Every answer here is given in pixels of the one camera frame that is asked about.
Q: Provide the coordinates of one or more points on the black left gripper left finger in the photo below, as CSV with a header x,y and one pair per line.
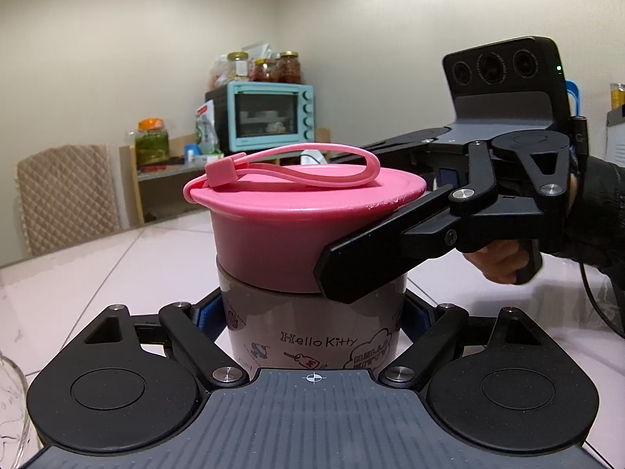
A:
x,y
192,331

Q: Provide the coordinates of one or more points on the teal toaster oven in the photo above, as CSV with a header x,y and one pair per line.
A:
x,y
259,115

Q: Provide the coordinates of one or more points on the green jar orange lid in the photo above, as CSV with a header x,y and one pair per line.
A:
x,y
151,142

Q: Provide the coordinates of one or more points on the red preserve jar left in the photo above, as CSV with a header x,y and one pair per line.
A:
x,y
265,70

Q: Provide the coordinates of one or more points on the snack bag white green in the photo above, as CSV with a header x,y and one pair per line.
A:
x,y
206,135

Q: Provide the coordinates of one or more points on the blue thermos jug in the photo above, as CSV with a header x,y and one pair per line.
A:
x,y
574,94

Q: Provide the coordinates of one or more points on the glass jar gold lid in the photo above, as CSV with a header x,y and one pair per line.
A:
x,y
237,66

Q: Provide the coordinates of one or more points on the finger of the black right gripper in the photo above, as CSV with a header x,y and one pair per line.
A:
x,y
359,263
406,147

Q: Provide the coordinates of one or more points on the clear glass cup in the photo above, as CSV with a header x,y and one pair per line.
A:
x,y
19,441

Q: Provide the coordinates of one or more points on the Hello Kitty steel bottle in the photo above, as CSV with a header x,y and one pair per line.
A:
x,y
278,330

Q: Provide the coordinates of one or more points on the right hand in black sleeve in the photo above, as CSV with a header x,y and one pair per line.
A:
x,y
500,261

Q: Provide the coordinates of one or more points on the wooden side shelf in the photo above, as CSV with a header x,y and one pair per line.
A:
x,y
155,195

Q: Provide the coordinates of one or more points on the beige quilted chair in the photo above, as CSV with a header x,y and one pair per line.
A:
x,y
66,197

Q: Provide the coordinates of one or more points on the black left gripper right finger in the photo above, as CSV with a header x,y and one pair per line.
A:
x,y
436,338

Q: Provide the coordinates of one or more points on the red preserve jar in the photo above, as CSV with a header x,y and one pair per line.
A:
x,y
289,67
265,70

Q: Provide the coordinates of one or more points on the red preserve jar right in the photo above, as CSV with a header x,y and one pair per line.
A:
x,y
289,67

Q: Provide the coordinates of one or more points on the pink bottle cap with strap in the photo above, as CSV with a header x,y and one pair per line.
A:
x,y
272,222

